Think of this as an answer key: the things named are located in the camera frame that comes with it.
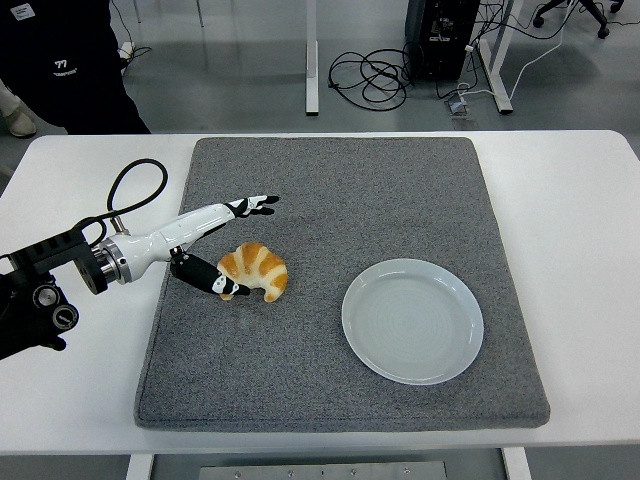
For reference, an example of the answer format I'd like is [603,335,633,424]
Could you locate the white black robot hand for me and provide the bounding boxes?
[102,193,281,300]

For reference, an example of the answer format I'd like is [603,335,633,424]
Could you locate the golden croissant bread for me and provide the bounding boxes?
[218,241,290,304]

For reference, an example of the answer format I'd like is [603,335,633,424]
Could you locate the pale blue round plate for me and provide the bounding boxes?
[341,258,486,387]

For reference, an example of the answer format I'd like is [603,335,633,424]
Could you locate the grey metal plate with screws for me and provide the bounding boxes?
[198,460,449,480]

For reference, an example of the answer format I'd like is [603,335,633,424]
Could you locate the grey fabric mat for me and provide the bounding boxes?
[133,135,552,434]

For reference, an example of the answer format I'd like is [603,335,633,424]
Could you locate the person's foot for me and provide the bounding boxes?
[0,79,39,139]

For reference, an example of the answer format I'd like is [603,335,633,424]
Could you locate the person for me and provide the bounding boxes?
[0,0,152,135]

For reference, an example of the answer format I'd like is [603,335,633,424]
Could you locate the white table leg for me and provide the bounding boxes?
[124,453,156,480]
[502,446,532,480]

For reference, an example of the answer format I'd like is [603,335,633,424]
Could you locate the floor socket box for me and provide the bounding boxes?
[444,97,479,121]

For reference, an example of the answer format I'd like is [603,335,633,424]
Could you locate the black computer tower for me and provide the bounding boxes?
[403,0,482,82]

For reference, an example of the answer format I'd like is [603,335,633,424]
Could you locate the white desk leg with foot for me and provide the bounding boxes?
[477,0,516,115]

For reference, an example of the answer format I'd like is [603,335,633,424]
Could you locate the black office chair base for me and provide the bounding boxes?
[532,0,626,40]

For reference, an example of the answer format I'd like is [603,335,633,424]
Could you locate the black coiled floor cable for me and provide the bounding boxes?
[328,40,426,110]

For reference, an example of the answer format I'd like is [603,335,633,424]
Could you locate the white floor cable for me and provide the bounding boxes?
[457,0,581,101]

